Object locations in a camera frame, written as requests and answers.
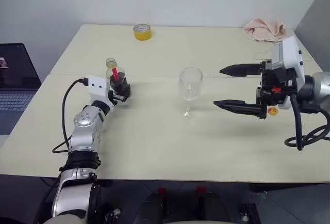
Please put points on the pink crumpled towel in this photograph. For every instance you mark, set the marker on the pink crumpled towel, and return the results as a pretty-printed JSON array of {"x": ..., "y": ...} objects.
[{"x": 265, "y": 31}]

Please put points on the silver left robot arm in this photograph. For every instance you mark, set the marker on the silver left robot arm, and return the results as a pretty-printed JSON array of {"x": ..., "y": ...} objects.
[{"x": 82, "y": 131}]

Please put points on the clear wine glass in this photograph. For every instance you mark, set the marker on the clear wine glass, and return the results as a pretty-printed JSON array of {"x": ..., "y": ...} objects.
[{"x": 190, "y": 79}]

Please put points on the dark soda bottle yellow cap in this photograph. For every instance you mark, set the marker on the dark soda bottle yellow cap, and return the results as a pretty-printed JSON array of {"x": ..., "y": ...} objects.
[{"x": 117, "y": 79}]

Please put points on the dark open laptop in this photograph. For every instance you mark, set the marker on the dark open laptop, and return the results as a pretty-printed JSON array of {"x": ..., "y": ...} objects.
[{"x": 15, "y": 66}]

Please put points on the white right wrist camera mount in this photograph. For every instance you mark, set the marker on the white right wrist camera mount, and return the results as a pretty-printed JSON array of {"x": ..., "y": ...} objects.
[{"x": 291, "y": 51}]

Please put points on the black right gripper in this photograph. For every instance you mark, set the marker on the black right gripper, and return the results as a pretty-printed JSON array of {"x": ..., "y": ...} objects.
[{"x": 270, "y": 89}]

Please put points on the yellow tape roll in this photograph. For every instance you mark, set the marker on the yellow tape roll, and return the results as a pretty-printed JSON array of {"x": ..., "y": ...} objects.
[{"x": 142, "y": 35}]

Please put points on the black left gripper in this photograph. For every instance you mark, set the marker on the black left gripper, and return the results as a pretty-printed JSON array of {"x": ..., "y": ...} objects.
[{"x": 116, "y": 97}]

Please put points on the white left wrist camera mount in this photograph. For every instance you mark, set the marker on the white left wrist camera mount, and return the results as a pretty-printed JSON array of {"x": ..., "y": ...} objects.
[{"x": 98, "y": 86}]

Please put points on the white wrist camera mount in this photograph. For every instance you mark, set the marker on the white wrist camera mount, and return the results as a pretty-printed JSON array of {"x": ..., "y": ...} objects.
[
  {"x": 98, "y": 86},
  {"x": 291, "y": 51}
]

